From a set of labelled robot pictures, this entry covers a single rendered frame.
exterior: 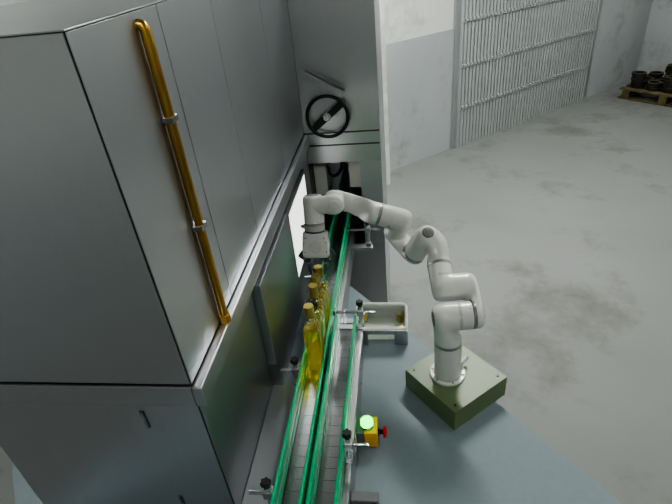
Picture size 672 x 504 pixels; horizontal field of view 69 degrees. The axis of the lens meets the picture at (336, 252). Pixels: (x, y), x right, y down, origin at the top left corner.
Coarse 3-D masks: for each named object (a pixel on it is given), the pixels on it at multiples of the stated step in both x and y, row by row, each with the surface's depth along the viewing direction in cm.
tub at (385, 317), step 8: (368, 304) 216; (376, 304) 216; (384, 304) 215; (392, 304) 215; (400, 304) 214; (376, 312) 218; (384, 312) 217; (392, 312) 217; (368, 320) 218; (376, 320) 217; (384, 320) 217; (392, 320) 216; (368, 328) 203; (376, 328) 202; (384, 328) 202; (392, 328) 201; (400, 328) 201
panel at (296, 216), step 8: (304, 184) 228; (304, 192) 228; (296, 200) 210; (296, 208) 210; (296, 216) 209; (296, 224) 209; (296, 232) 209; (296, 240) 208; (296, 248) 208; (296, 256) 208
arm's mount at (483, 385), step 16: (464, 352) 187; (416, 368) 182; (464, 368) 180; (480, 368) 179; (416, 384) 179; (432, 384) 175; (464, 384) 174; (480, 384) 173; (496, 384) 172; (432, 400) 174; (448, 400) 168; (464, 400) 168; (480, 400) 170; (496, 400) 178; (448, 416) 168; (464, 416) 169
